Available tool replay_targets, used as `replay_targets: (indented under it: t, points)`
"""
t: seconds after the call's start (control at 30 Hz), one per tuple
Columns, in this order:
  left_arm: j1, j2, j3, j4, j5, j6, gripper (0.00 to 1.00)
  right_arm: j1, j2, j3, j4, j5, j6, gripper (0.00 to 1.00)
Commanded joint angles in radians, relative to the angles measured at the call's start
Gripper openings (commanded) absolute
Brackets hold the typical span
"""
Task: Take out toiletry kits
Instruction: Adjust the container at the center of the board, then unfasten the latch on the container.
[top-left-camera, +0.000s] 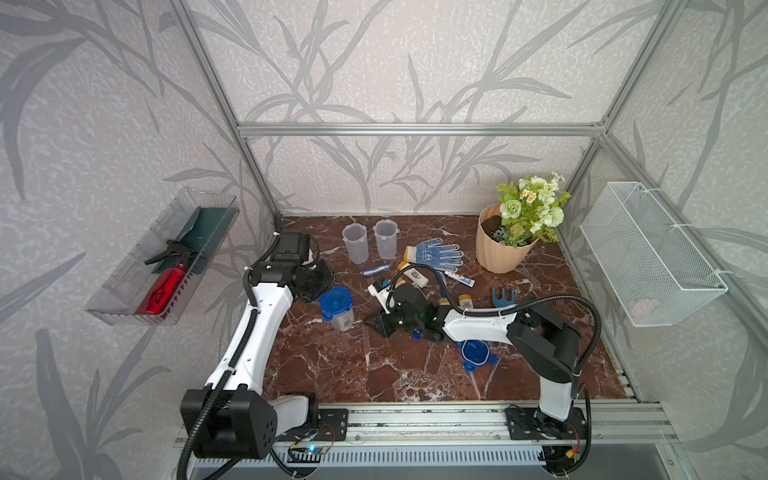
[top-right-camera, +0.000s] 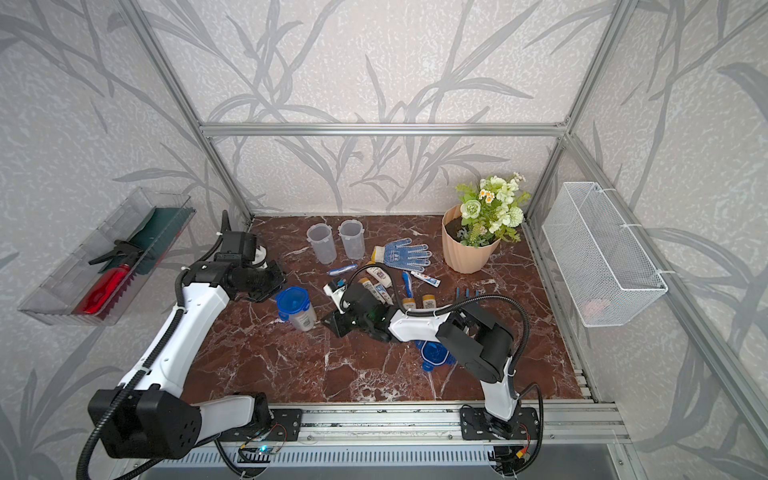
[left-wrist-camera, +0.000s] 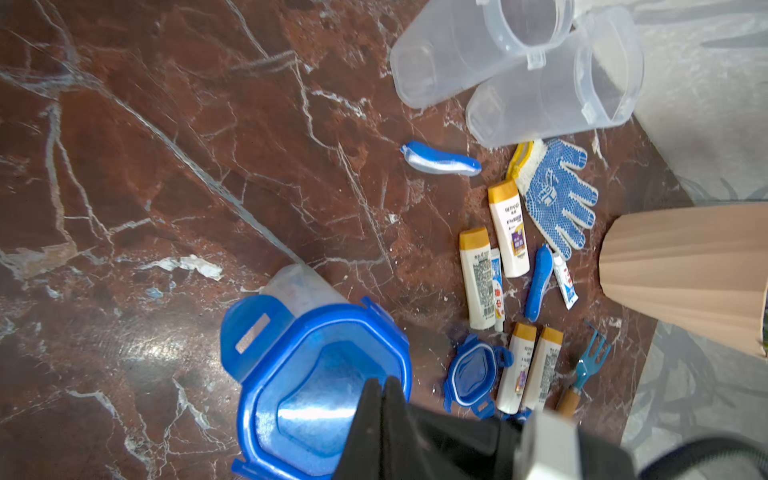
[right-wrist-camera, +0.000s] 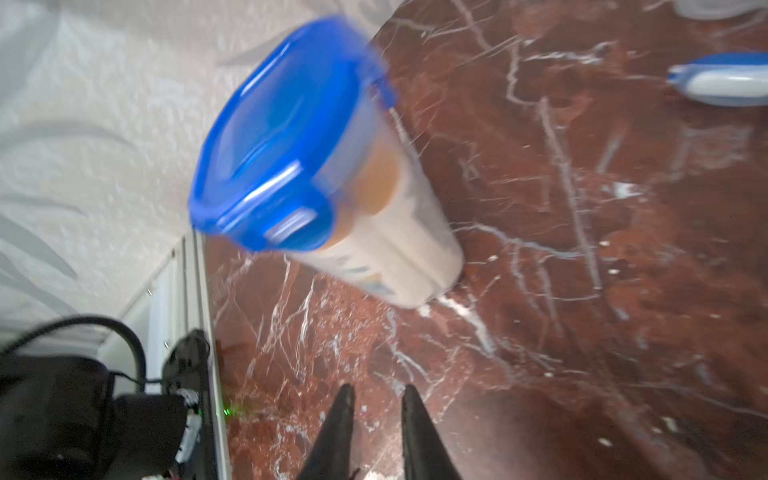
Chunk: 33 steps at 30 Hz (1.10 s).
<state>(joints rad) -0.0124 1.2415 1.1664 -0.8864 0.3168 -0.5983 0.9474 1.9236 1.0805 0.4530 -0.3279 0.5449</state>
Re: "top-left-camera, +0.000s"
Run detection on green white artificial flowers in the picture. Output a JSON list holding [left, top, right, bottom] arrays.
[[492, 173, 571, 248]]

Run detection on small white toothpaste tube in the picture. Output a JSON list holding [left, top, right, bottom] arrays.
[[445, 271, 475, 288]]

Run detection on aluminium frame post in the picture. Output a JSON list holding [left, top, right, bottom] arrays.
[[170, 0, 282, 229]]

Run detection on red spray bottle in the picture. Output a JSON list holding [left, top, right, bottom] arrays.
[[137, 240, 198, 315]]

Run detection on beige ribbed flower pot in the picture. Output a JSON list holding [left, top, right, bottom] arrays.
[[475, 204, 536, 274]]

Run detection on blue dotted work glove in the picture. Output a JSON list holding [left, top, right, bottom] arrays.
[[404, 238, 464, 272]]

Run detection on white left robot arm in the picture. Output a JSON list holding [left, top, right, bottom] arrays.
[[175, 232, 334, 479]]

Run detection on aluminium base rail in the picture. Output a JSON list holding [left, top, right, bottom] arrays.
[[161, 403, 697, 480]]

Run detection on clear container blue lid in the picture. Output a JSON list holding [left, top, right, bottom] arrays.
[[373, 219, 399, 260], [342, 223, 369, 265], [318, 286, 354, 332]]

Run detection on clear container blue lid front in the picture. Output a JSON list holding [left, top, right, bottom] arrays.
[[318, 286, 354, 332]]

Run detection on blue garden fork wooden handle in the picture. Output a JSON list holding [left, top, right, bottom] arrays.
[[491, 287, 517, 309]]

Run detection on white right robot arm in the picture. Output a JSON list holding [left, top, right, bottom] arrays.
[[364, 264, 602, 440]]

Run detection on white wire mesh basket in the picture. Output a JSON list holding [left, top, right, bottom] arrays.
[[580, 182, 729, 328]]

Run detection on clear plastic wall tray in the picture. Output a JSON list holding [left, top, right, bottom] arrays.
[[85, 187, 240, 327]]

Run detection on green mat in tray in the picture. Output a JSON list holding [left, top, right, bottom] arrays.
[[153, 207, 234, 276]]

